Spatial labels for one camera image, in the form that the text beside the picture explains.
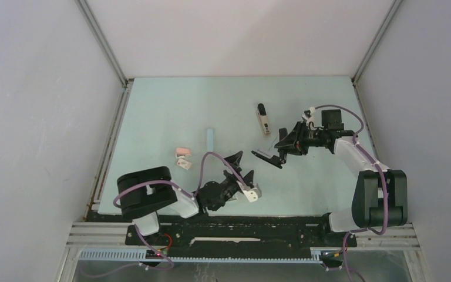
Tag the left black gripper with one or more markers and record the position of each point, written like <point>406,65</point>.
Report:
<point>234,161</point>

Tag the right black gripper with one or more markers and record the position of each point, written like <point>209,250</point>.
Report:
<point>300,143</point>

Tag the light blue stapler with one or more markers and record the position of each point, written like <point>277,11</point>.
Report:
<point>210,139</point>

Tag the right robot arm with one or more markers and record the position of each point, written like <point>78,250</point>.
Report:
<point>380,198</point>

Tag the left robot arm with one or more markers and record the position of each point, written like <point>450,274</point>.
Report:
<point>141,195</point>

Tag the beige and black stapler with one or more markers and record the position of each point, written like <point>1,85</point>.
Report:
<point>263,120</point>

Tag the pink mini stapler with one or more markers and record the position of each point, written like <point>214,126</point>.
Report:
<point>182,152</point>

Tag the open staple tray box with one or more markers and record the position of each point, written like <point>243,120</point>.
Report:
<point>233,198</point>

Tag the white staple box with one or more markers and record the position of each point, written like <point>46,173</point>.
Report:
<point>184,163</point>

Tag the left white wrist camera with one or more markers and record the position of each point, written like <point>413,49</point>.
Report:
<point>252,193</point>

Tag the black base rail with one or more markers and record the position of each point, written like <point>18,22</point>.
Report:
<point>246,237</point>

